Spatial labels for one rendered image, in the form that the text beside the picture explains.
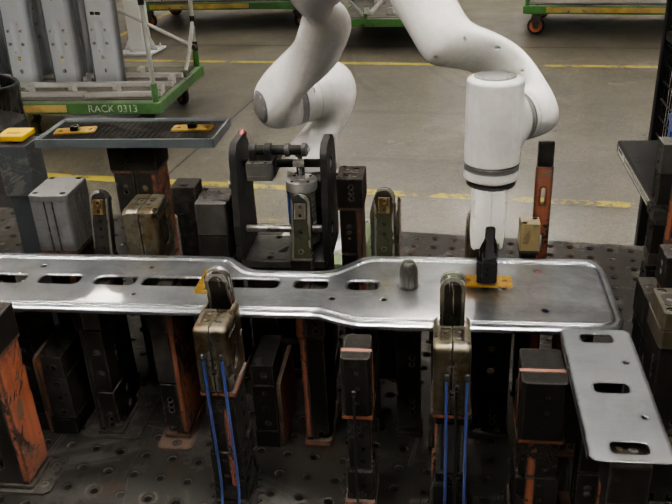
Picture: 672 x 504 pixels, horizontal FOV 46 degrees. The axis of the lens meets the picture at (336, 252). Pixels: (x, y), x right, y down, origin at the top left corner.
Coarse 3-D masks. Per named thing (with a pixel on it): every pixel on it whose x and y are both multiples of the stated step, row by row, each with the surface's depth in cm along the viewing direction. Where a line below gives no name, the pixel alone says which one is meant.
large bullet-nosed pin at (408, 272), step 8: (408, 264) 131; (400, 272) 132; (408, 272) 131; (416, 272) 131; (400, 280) 132; (408, 280) 131; (416, 280) 132; (400, 288) 133; (408, 288) 132; (416, 288) 133
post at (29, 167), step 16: (0, 144) 166; (16, 144) 165; (32, 144) 167; (0, 160) 166; (16, 160) 166; (32, 160) 167; (16, 176) 167; (32, 176) 167; (16, 192) 169; (16, 208) 172; (32, 224) 173; (32, 240) 175
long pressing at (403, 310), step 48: (0, 288) 139; (48, 288) 138; (96, 288) 138; (144, 288) 137; (192, 288) 136; (240, 288) 135; (288, 288) 135; (336, 288) 134; (384, 288) 133; (432, 288) 132; (480, 288) 132; (528, 288) 131; (576, 288) 130
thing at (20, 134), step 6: (6, 132) 166; (12, 132) 166; (18, 132) 166; (24, 132) 166; (30, 132) 167; (0, 138) 164; (6, 138) 164; (12, 138) 164; (18, 138) 164; (24, 138) 165
